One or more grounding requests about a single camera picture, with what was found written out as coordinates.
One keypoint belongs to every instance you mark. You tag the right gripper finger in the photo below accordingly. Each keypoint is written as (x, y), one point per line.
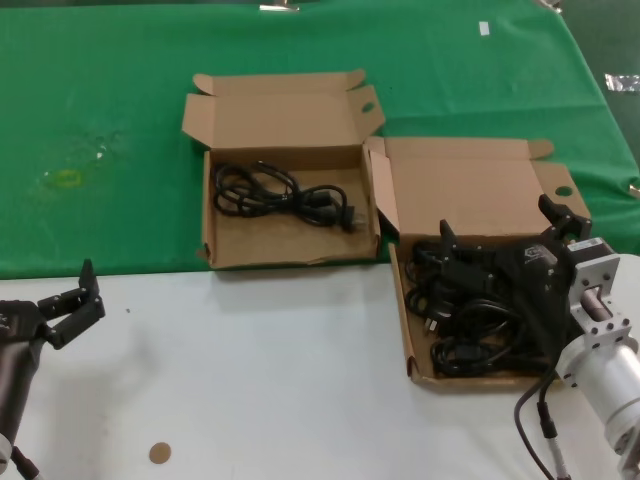
(465, 267)
(567, 224)

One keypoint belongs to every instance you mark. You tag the cardboard box with plain lid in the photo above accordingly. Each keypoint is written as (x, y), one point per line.
(290, 245)

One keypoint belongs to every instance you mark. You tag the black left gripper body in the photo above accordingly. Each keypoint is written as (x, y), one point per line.
(17, 345)

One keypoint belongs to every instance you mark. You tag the green table cloth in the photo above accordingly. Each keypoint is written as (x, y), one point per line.
(100, 75)

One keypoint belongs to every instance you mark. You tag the white paper label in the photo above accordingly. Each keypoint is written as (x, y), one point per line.
(483, 28)

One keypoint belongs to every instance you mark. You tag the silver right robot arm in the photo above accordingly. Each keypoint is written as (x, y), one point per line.
(615, 365)

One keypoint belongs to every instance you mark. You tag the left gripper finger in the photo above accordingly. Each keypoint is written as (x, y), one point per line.
(75, 312)

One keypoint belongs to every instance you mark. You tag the crumpled silver foil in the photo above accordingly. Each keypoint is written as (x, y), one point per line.
(622, 82)

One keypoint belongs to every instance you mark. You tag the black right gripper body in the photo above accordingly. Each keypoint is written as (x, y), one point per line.
(537, 280)

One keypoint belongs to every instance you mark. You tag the round brown cardboard disc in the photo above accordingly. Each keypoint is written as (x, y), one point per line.
(160, 453)

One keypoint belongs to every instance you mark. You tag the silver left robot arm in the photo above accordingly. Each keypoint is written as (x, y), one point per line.
(4, 445)

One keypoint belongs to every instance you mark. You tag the cardboard box with wide lid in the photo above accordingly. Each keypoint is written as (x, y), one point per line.
(465, 185)

